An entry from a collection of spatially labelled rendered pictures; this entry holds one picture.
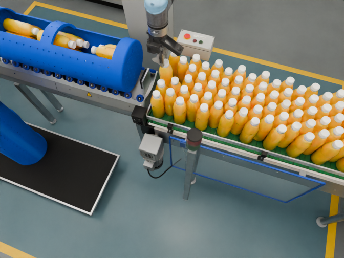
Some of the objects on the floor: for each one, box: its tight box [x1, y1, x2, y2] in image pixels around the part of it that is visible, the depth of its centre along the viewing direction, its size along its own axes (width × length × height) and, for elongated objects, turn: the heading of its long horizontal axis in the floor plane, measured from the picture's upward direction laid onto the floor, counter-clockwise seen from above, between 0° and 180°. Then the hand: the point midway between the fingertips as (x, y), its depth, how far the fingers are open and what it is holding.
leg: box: [40, 90, 63, 112], centre depth 229 cm, size 6×6×63 cm
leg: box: [13, 82, 56, 124], centre depth 223 cm, size 6×6×63 cm
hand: (165, 62), depth 131 cm, fingers closed on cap, 4 cm apart
